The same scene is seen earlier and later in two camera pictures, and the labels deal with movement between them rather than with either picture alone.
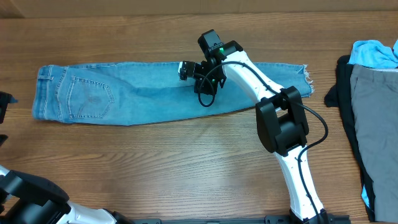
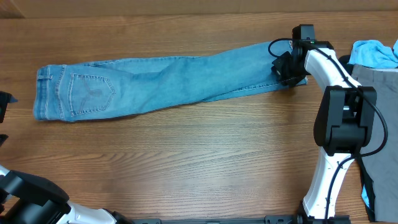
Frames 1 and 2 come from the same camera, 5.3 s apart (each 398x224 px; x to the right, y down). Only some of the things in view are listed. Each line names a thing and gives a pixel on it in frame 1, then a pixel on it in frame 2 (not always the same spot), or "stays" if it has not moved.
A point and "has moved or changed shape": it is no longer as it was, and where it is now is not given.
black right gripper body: x=204 y=83 to x=283 y=69
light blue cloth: x=372 y=53 stays
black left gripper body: x=4 y=100 stays
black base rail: x=268 y=219 stays
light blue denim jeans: x=140 y=93 has moved or changed shape
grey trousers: x=374 y=102 stays
